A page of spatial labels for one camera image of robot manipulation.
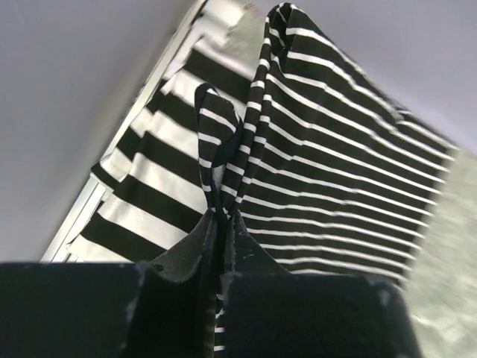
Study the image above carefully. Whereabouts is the thin striped tank top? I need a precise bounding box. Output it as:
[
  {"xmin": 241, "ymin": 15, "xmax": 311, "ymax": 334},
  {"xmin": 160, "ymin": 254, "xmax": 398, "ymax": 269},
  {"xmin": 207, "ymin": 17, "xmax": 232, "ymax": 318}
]
[{"xmin": 194, "ymin": 2, "xmax": 461, "ymax": 354}]

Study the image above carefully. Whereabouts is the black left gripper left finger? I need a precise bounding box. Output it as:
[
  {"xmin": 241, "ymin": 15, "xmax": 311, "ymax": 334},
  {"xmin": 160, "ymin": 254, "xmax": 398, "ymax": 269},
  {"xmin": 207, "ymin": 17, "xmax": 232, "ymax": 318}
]
[{"xmin": 1, "ymin": 212, "xmax": 217, "ymax": 357}]

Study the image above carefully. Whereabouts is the aluminium frame rail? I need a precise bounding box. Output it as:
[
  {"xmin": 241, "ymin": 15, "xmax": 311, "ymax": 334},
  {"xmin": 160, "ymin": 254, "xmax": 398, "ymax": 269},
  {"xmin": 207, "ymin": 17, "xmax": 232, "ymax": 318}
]
[{"xmin": 40, "ymin": 1, "xmax": 206, "ymax": 263}]

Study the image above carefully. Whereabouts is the wide striped tank top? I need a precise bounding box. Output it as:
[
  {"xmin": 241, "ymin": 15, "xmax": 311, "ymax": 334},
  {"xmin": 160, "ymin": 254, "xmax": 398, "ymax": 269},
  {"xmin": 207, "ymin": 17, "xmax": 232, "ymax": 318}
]
[{"xmin": 66, "ymin": 46, "xmax": 258, "ymax": 264}]

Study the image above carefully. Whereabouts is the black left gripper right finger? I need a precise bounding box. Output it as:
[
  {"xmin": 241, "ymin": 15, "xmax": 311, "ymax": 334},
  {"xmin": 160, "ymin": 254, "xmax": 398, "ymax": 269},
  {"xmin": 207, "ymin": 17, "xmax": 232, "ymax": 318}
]
[{"xmin": 222, "ymin": 215, "xmax": 422, "ymax": 358}]

